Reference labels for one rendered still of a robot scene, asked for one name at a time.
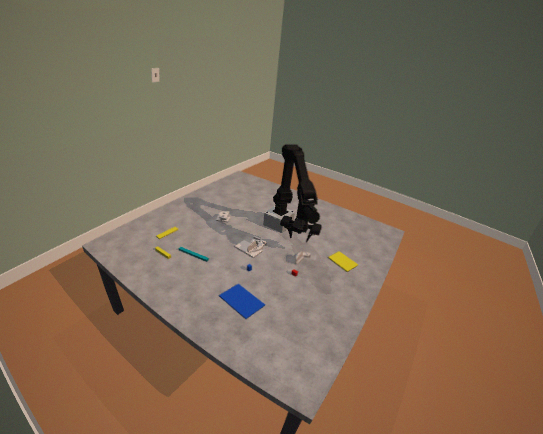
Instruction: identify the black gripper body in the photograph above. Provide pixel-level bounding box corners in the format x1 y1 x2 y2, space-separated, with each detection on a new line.
280 212 321 235

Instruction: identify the teal rectangular bar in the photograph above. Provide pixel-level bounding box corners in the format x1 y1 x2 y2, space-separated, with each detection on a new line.
179 247 208 262

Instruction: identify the yellow rectangular bar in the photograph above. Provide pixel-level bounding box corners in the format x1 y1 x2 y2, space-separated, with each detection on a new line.
155 246 171 259

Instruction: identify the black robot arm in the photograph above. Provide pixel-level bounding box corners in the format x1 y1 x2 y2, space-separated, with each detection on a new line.
273 145 321 234

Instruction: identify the blue flat rectangular plate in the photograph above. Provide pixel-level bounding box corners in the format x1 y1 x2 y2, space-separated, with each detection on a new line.
219 284 265 319

